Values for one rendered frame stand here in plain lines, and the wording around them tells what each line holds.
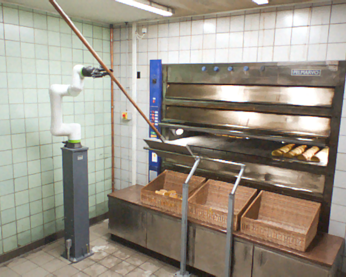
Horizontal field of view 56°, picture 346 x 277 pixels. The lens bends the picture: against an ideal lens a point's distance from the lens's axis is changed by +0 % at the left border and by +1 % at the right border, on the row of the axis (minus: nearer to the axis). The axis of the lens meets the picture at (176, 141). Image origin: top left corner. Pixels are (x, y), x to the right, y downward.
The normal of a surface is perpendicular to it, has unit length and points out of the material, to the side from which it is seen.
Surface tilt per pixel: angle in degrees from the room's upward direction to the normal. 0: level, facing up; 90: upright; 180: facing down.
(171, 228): 90
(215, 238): 91
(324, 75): 90
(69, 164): 90
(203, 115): 70
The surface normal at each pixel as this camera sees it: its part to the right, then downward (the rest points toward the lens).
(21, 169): 0.82, 0.12
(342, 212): -0.58, 0.13
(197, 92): -0.54, -0.21
